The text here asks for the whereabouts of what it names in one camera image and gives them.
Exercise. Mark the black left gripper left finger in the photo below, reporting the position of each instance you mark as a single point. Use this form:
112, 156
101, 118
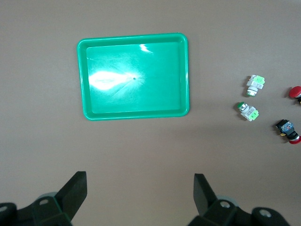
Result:
68, 197

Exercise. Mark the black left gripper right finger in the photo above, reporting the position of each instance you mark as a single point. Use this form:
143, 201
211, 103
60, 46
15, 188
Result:
205, 197

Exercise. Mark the green push button switch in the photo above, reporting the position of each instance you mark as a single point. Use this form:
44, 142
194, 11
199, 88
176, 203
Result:
254, 84
248, 111

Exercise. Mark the brown table mat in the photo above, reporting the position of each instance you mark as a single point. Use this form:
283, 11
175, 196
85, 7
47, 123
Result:
150, 153

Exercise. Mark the green plastic tray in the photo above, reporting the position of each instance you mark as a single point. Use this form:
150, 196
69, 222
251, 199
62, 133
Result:
141, 99

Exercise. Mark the red mushroom push button switch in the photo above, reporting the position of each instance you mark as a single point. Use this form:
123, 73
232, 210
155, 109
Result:
295, 92
287, 129

